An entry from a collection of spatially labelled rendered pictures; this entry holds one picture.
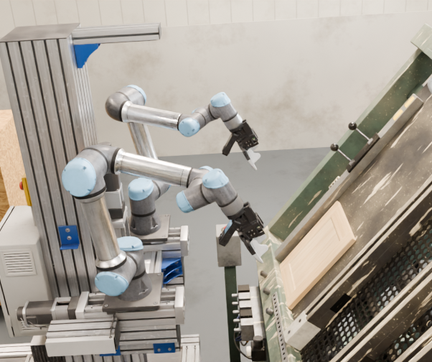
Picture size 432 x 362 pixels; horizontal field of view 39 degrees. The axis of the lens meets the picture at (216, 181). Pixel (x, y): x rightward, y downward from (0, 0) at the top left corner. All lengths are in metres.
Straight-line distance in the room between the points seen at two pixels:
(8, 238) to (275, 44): 3.83
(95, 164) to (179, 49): 3.86
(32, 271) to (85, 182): 0.68
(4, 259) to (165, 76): 3.65
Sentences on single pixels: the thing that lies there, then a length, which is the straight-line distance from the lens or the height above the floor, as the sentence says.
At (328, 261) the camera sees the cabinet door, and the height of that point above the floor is 1.10.
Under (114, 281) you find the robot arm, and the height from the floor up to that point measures 1.22.
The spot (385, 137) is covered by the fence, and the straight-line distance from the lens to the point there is 2.67.
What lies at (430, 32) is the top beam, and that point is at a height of 1.86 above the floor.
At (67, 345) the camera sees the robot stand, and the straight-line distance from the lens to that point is 2.48.
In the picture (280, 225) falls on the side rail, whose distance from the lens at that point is 3.05.
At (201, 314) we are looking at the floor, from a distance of 4.01.
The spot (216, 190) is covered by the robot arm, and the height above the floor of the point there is 1.60.
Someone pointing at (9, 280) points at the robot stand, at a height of 1.06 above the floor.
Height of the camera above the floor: 2.49
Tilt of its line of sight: 26 degrees down
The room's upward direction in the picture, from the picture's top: 4 degrees counter-clockwise
